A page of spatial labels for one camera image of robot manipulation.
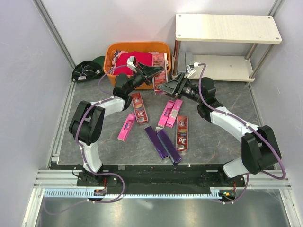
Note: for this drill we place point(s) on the red 3d toothpaste box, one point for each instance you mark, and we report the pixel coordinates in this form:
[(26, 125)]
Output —
[(182, 133), (139, 109)]

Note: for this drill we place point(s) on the purple toothpaste box right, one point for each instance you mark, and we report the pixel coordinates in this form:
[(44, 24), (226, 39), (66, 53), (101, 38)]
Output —
[(169, 146)]

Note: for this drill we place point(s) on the dark green cap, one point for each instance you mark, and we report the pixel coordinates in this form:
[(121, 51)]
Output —
[(88, 70)]

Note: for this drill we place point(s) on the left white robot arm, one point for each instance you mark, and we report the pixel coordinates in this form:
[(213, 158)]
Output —
[(87, 122)]

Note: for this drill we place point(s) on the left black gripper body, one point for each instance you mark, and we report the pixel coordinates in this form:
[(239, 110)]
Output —
[(137, 80)]

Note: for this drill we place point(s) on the pink open toothpaste box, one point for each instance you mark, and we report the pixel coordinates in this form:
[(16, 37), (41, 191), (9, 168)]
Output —
[(165, 115)]

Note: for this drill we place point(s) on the red folded cloth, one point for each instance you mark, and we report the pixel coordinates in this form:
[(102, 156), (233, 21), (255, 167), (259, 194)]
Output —
[(141, 57)]

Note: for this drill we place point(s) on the orange plastic basket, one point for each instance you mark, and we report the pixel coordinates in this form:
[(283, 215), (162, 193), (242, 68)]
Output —
[(145, 52)]

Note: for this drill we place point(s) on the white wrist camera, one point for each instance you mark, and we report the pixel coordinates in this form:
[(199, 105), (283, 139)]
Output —
[(131, 62), (191, 69)]

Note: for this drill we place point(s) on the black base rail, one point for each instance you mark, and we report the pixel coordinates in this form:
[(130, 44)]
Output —
[(205, 175)]

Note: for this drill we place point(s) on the pink labelled toothpaste box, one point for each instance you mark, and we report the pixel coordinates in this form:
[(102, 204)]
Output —
[(174, 113)]

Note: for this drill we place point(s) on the pink toothpaste box left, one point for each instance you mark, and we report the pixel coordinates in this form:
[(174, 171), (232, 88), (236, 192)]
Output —
[(126, 128)]

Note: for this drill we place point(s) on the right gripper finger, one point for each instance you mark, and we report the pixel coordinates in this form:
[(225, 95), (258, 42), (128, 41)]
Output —
[(171, 87), (181, 77)]

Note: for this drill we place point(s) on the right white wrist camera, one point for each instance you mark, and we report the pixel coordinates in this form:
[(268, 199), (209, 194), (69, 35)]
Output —
[(191, 69)]

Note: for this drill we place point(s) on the silver Protefix toothpaste box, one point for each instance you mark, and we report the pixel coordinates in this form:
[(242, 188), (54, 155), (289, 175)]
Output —
[(189, 59)]

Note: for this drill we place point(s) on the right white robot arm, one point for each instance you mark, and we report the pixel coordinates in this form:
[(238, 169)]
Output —
[(259, 148)]

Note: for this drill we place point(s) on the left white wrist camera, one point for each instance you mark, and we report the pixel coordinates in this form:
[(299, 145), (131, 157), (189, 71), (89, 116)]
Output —
[(131, 62)]

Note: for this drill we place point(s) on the purple toothpaste box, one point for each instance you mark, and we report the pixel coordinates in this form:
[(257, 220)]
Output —
[(169, 146), (156, 142)]

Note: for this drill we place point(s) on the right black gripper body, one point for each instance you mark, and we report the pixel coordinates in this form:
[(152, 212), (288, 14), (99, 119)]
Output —
[(189, 91)]

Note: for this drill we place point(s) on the white two-tier shelf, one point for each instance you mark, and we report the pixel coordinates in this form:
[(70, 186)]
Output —
[(259, 31)]

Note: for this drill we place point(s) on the purple toothpaste box left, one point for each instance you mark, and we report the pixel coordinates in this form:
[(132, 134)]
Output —
[(156, 142)]

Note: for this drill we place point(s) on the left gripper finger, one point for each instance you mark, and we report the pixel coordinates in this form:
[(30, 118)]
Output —
[(143, 67), (150, 74)]

